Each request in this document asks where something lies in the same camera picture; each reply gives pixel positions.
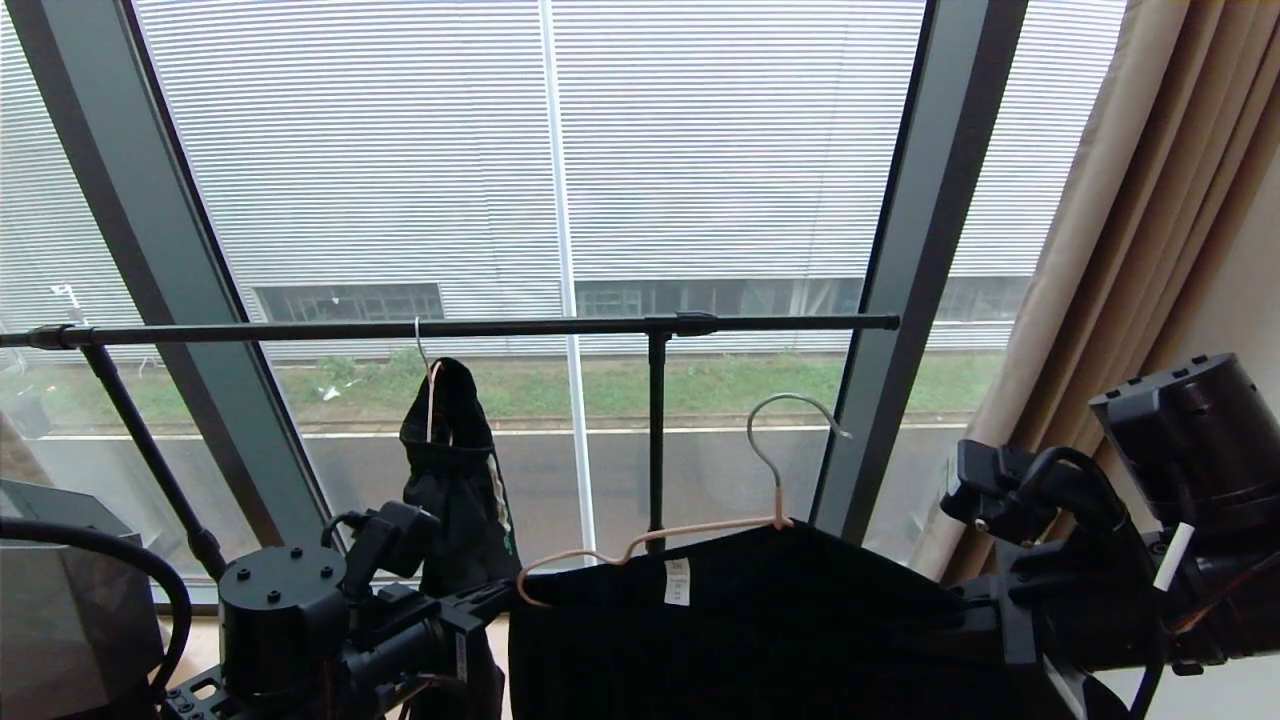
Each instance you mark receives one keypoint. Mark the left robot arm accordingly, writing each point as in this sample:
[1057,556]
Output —
[280,610]

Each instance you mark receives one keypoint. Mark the pink clothes hanger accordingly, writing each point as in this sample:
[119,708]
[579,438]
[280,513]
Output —
[640,538]
[431,400]

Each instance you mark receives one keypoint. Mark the black garment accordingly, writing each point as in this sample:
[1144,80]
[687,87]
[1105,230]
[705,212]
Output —
[780,630]
[455,480]

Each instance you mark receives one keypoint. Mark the beige curtain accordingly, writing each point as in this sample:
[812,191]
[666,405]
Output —
[1150,250]

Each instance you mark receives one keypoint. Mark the window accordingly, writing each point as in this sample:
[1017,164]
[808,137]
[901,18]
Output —
[200,250]

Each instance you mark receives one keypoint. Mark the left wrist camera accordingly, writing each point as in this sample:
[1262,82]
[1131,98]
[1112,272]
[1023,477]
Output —
[395,540]

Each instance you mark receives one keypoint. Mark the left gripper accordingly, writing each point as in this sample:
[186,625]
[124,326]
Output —
[420,650]

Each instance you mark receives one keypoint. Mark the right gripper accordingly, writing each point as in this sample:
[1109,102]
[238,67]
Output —
[1090,620]

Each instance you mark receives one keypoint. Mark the black clothes rack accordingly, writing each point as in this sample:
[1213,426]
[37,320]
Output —
[300,330]

